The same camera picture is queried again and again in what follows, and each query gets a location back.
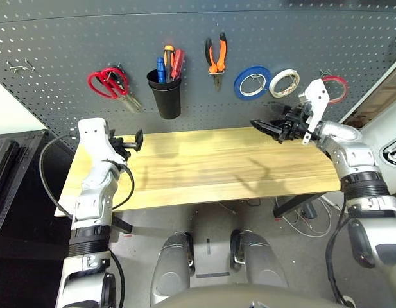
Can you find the silver robot right leg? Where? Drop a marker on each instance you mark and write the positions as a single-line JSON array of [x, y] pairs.
[[258, 261]]

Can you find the blue tape roll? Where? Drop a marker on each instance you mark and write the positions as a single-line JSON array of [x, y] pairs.
[[237, 90]]

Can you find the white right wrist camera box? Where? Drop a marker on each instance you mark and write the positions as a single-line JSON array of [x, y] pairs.
[[316, 102]]

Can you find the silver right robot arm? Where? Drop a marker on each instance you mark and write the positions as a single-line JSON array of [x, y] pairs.
[[351, 154]]

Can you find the white tape roll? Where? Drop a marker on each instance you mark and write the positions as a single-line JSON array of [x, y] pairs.
[[272, 90]]

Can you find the grey robot torso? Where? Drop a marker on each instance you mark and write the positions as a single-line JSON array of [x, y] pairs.
[[249, 298]]

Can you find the black plastic cup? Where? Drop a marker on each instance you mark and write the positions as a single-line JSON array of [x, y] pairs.
[[167, 99]]

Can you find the red tape roll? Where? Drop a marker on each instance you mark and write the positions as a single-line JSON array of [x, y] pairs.
[[342, 85]]

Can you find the white black sneaker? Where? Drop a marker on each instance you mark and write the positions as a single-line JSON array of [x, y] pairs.
[[348, 301]]

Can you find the dark grey pegboard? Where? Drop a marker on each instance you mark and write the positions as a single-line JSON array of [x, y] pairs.
[[88, 32]]

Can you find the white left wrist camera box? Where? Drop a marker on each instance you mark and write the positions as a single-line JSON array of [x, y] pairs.
[[95, 138]]

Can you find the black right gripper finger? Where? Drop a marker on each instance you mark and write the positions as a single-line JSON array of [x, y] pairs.
[[278, 121], [268, 127]]

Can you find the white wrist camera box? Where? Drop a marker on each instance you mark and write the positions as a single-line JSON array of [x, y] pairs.
[[95, 138], [316, 102]]

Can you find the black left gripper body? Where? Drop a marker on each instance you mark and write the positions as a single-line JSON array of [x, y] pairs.
[[120, 146]]

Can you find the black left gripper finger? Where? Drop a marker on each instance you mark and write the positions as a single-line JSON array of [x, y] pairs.
[[139, 140]]

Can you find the small black power adapter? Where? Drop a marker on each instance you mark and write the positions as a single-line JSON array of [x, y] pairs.
[[308, 210]]

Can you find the silver robot left leg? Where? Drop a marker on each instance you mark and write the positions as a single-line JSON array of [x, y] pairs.
[[172, 269]]

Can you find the metal tape peg hook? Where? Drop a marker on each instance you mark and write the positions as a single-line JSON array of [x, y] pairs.
[[326, 73]]

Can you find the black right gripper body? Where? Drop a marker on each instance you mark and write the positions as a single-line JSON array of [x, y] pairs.
[[294, 125]]

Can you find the orange black long-nose pliers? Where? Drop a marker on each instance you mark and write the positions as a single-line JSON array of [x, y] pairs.
[[217, 61]]

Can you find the black cabinet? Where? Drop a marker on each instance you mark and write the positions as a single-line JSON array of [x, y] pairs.
[[11, 179]]

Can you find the black table leg bracket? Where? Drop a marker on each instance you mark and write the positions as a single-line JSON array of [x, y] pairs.
[[294, 205], [122, 225]]

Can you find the small metal peg hook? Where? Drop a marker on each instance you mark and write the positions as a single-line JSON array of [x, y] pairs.
[[30, 65], [16, 68]]

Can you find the silver robot leg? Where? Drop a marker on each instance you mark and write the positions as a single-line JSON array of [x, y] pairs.
[[258, 261], [172, 269]]

